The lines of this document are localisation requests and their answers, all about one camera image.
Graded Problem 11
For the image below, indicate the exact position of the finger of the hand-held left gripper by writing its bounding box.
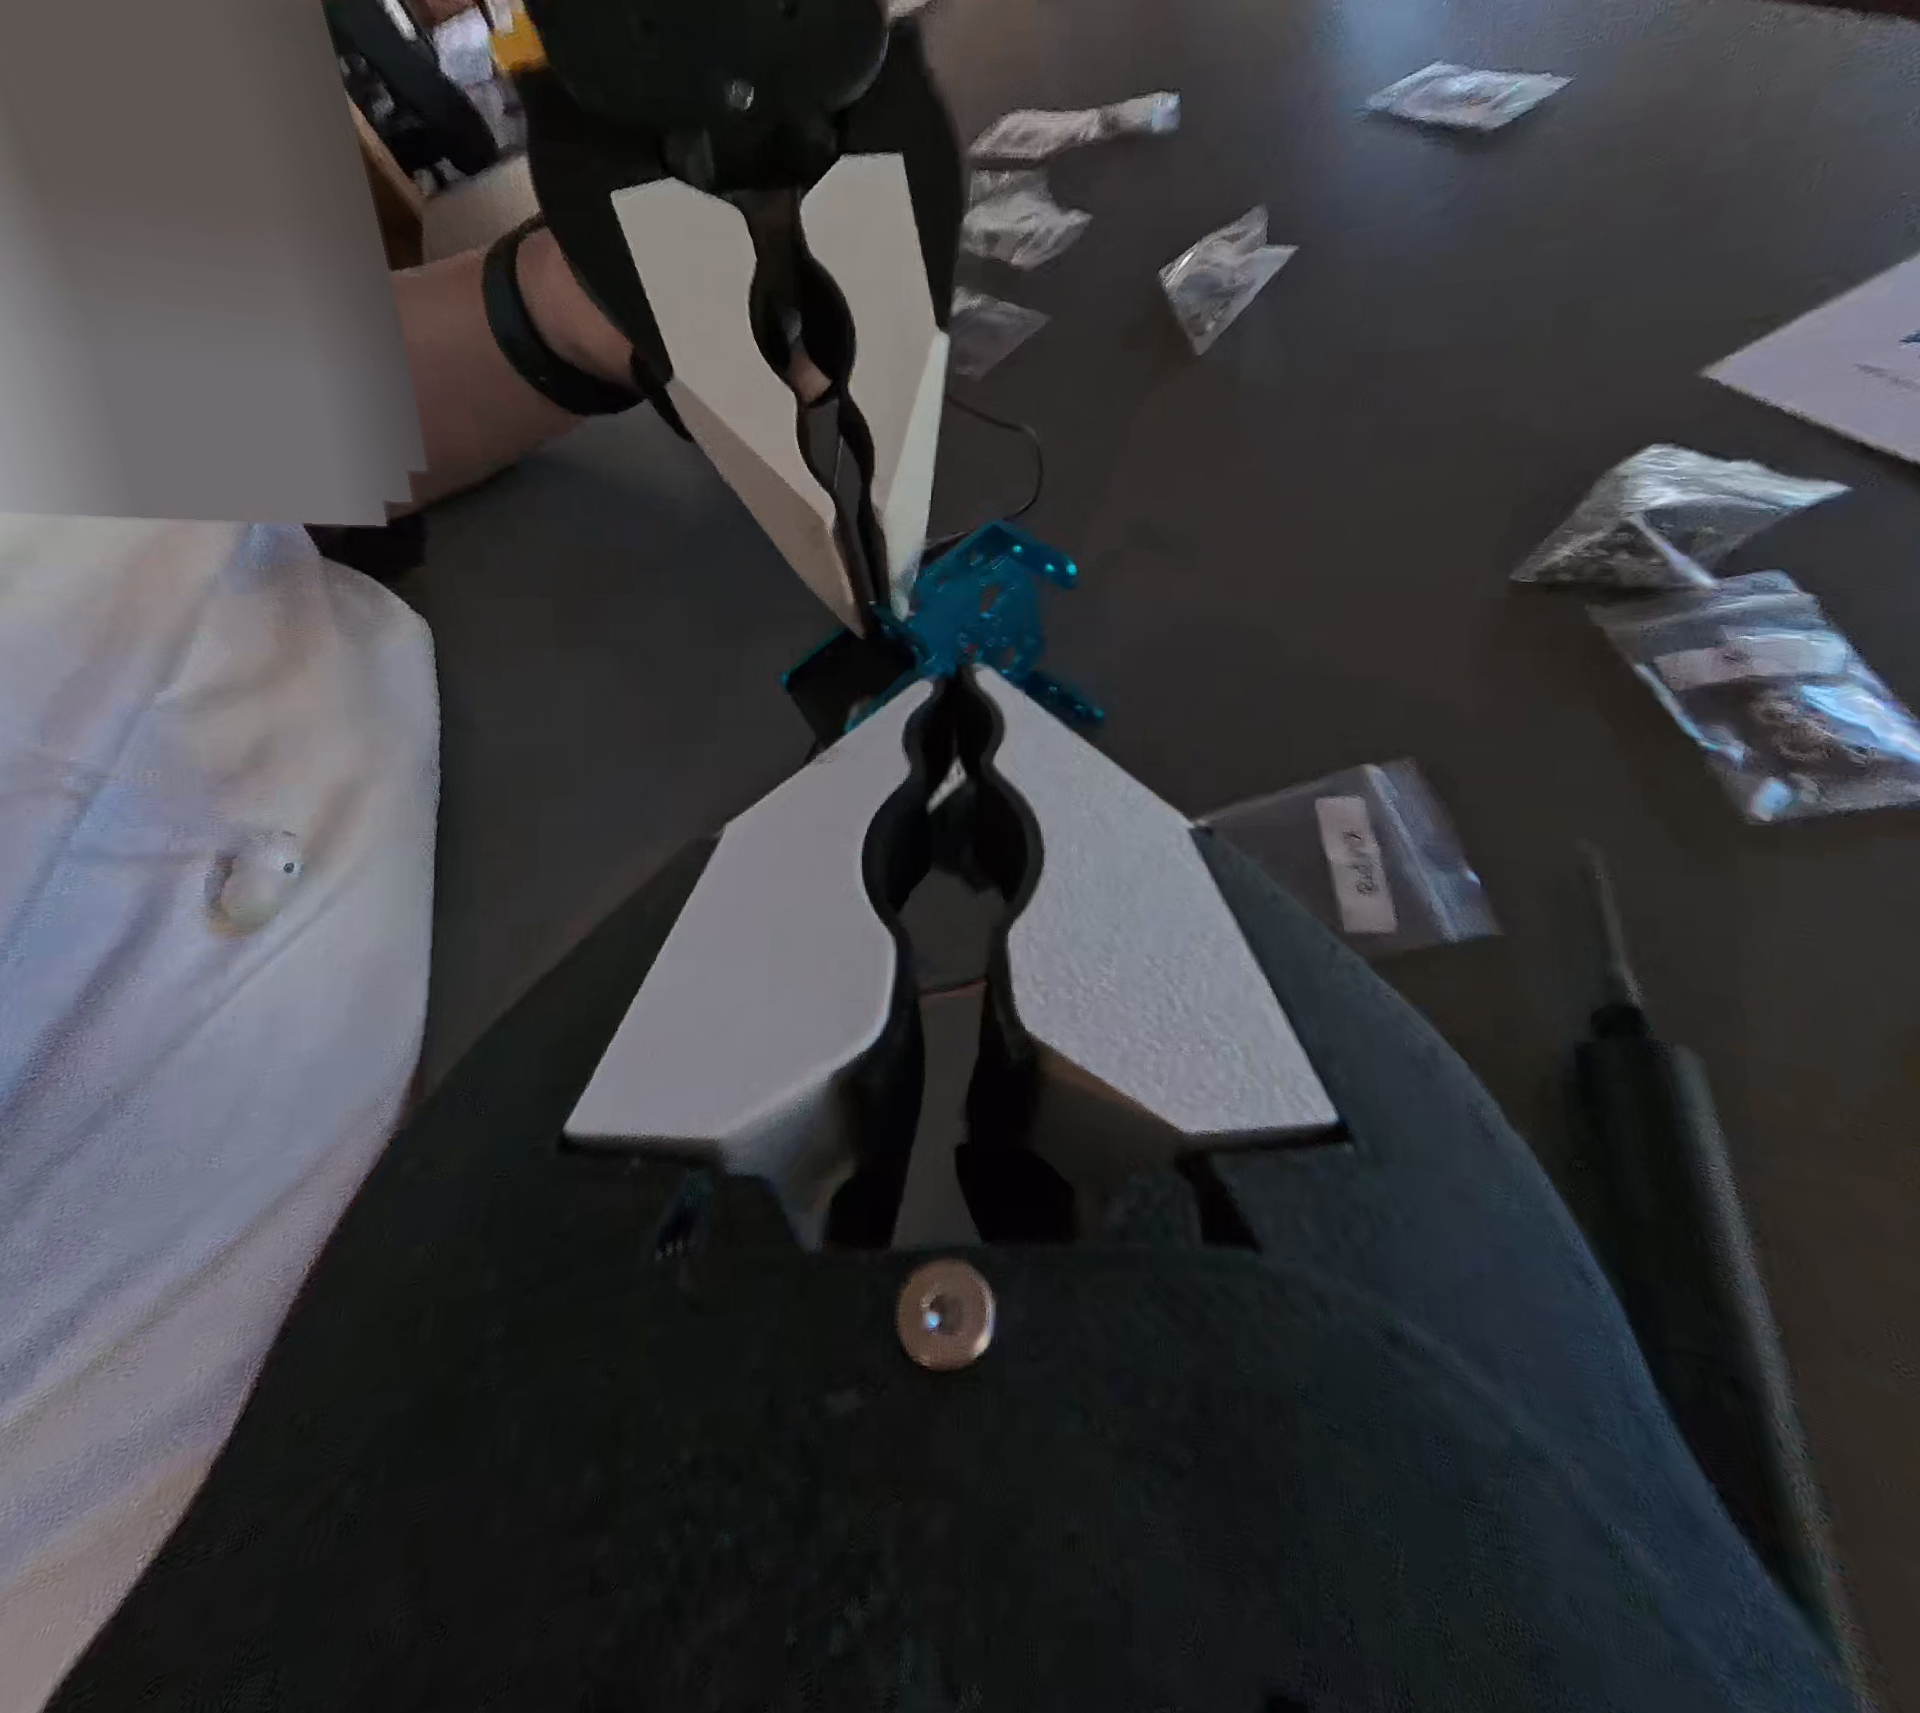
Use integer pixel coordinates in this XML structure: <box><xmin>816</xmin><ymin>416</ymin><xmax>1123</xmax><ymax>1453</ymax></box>
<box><xmin>607</xmin><ymin>180</ymin><xmax>875</xmax><ymax>635</ymax></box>
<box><xmin>797</xmin><ymin>146</ymin><xmax>953</xmax><ymax>586</ymax></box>

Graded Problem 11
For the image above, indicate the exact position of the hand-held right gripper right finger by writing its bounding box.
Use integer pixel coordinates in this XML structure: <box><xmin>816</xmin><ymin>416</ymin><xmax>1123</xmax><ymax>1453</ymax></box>
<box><xmin>955</xmin><ymin>671</ymin><xmax>1343</xmax><ymax>1243</ymax></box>

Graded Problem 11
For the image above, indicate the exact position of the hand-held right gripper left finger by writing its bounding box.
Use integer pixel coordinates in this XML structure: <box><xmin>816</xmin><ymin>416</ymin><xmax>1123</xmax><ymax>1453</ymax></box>
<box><xmin>562</xmin><ymin>679</ymin><xmax>961</xmax><ymax>1243</ymax></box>

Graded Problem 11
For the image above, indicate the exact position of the black servo with blue bracket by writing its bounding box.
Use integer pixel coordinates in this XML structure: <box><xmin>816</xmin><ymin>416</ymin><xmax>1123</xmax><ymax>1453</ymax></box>
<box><xmin>780</xmin><ymin>522</ymin><xmax>1109</xmax><ymax>755</ymax></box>

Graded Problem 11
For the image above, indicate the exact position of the person's left forearm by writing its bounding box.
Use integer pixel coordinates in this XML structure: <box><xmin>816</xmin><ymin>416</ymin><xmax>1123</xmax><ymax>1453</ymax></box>
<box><xmin>385</xmin><ymin>258</ymin><xmax>588</xmax><ymax>506</ymax></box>

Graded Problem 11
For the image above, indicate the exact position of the dark desk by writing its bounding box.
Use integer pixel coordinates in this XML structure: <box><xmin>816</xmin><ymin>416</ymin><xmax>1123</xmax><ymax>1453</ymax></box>
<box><xmin>305</xmin><ymin>0</ymin><xmax>1920</xmax><ymax>1713</ymax></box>

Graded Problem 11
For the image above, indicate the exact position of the person's left hand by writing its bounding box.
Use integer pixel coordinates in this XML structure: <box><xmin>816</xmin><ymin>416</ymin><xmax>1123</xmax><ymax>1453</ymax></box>
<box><xmin>524</xmin><ymin>235</ymin><xmax>644</xmax><ymax>387</ymax></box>

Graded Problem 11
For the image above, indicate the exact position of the clear screw bag white label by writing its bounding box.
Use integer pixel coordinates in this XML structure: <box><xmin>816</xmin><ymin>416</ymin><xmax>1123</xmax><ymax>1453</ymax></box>
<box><xmin>1199</xmin><ymin>757</ymin><xmax>1501</xmax><ymax>960</ymax></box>

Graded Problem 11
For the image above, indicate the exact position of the white earbud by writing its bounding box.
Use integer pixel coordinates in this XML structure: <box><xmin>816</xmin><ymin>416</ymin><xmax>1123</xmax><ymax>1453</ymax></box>
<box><xmin>205</xmin><ymin>830</ymin><xmax>309</xmax><ymax>934</ymax></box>

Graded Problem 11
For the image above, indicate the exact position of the black screwdriver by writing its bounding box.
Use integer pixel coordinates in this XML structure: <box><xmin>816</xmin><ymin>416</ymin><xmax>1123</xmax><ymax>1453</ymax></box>
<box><xmin>1565</xmin><ymin>843</ymin><xmax>1861</xmax><ymax>1670</ymax></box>

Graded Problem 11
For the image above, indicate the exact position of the person's white shirt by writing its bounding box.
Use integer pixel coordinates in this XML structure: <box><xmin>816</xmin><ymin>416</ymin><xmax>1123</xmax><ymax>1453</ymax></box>
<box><xmin>0</xmin><ymin>512</ymin><xmax>441</xmax><ymax>1713</ymax></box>

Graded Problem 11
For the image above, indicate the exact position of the long clear screw bag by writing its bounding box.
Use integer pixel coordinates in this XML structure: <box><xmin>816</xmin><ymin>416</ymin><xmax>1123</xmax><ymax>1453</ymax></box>
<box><xmin>1590</xmin><ymin>571</ymin><xmax>1920</xmax><ymax>825</ymax></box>

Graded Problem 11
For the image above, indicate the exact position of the bag full of screws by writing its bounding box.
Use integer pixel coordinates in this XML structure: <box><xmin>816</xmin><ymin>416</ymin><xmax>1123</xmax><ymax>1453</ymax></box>
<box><xmin>1512</xmin><ymin>444</ymin><xmax>1849</xmax><ymax>590</ymax></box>

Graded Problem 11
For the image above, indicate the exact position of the white instruction booklet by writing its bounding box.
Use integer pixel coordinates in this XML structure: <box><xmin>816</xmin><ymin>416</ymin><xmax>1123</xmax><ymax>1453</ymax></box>
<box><xmin>1701</xmin><ymin>251</ymin><xmax>1920</xmax><ymax>465</ymax></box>

